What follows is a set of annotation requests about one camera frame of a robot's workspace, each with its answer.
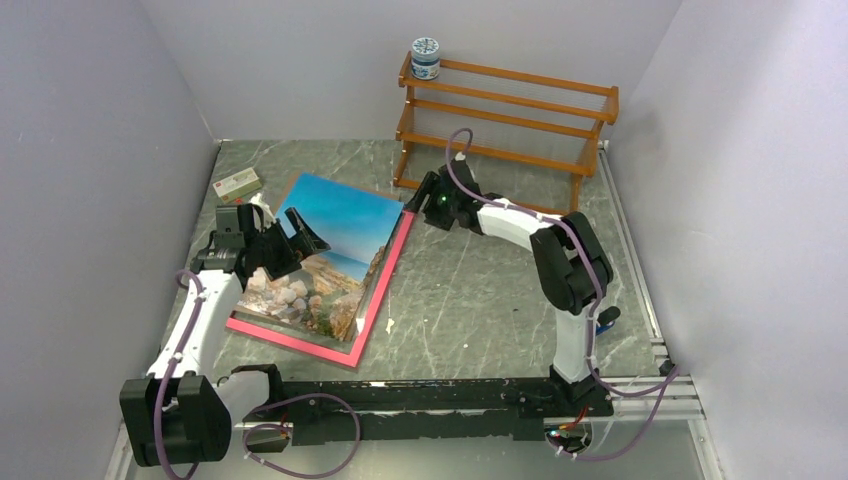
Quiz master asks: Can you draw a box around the pink wooden picture frame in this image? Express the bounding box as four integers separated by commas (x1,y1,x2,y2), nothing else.
226,211,415,368

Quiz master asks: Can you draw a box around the blue black handled tool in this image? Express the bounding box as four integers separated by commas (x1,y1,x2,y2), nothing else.
595,306,621,335

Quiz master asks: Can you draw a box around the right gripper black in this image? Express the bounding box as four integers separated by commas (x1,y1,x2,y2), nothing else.
403,173,458,232

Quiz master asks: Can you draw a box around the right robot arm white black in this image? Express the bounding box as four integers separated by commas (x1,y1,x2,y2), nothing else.
404,160,613,415

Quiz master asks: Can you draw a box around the orange wooden rack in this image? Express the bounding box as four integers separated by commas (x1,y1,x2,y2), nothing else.
392,53,620,210

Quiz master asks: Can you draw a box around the aluminium extrusion rail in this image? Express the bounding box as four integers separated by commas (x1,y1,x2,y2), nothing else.
596,148,704,425

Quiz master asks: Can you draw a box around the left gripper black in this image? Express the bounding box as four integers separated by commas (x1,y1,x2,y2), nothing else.
246,208,329,281

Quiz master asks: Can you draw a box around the blue white lidded jar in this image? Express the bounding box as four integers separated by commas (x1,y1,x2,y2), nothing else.
410,37,440,81

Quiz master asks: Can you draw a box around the brown frame backing board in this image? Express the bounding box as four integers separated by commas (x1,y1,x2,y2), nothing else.
271,172,301,218

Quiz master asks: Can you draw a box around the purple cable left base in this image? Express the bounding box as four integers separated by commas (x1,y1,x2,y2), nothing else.
241,393,362,480

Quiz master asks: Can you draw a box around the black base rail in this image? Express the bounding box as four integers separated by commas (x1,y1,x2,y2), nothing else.
247,364,614,446

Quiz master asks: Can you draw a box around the landscape beach photo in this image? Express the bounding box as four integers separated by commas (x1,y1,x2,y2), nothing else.
234,173,403,344

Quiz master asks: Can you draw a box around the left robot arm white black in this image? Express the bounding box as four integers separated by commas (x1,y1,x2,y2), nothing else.
119,201,330,479

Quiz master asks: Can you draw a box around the small white green box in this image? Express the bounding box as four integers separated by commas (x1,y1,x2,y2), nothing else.
212,167,262,203

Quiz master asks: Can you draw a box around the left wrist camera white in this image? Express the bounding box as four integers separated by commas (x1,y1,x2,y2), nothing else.
249,193,276,230

